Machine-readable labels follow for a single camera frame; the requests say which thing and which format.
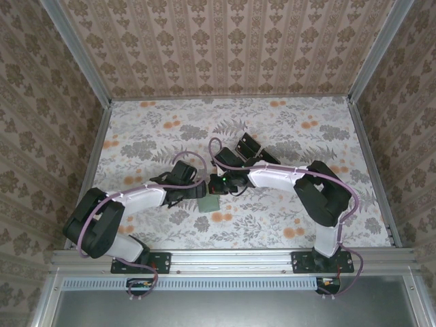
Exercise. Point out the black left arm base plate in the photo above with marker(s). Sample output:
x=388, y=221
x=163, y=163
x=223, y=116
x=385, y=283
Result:
x=163, y=262

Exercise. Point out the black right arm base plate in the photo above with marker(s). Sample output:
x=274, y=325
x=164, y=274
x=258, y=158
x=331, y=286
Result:
x=301, y=264

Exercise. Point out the aluminium table side rail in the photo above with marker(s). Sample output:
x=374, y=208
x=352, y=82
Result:
x=99, y=136
x=363, y=136

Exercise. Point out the black credit card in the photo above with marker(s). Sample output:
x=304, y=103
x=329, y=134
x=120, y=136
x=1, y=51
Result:
x=251, y=140
x=272, y=155
x=245, y=150
x=269, y=159

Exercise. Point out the floral patterned table cover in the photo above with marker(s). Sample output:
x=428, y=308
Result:
x=153, y=119

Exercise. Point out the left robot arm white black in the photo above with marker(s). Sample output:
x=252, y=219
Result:
x=143, y=201

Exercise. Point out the grey metal sheet panel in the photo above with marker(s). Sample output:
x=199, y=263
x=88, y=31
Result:
x=221, y=310

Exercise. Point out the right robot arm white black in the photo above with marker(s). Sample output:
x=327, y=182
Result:
x=272, y=178

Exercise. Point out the green card holder wallet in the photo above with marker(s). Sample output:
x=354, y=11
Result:
x=208, y=205

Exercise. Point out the black connector box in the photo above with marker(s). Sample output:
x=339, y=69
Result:
x=328, y=285
x=139, y=285

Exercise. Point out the aluminium frame post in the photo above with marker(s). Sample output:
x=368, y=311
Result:
x=79, y=51
x=378, y=51

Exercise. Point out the aluminium panel frame bar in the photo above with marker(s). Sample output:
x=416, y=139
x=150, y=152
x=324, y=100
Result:
x=46, y=313
x=417, y=306

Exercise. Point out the aluminium mounting rail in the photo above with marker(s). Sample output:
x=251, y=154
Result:
x=221, y=260

